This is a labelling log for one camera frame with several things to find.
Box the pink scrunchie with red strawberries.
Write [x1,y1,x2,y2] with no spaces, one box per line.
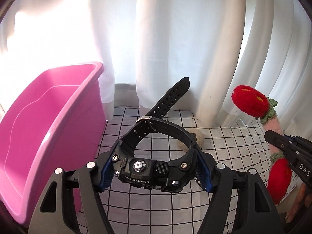
[231,85,292,205]

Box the black digital wristwatch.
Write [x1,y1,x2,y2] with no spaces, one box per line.
[112,77,198,193]

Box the person's right hand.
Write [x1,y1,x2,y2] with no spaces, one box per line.
[285,183,307,223]

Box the beige plush ball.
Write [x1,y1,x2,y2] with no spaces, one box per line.
[177,128,205,152]

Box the pink plastic tub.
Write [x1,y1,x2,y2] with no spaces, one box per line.
[1,62,106,226]

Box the white sheer curtain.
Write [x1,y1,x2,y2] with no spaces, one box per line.
[1,0,311,138]

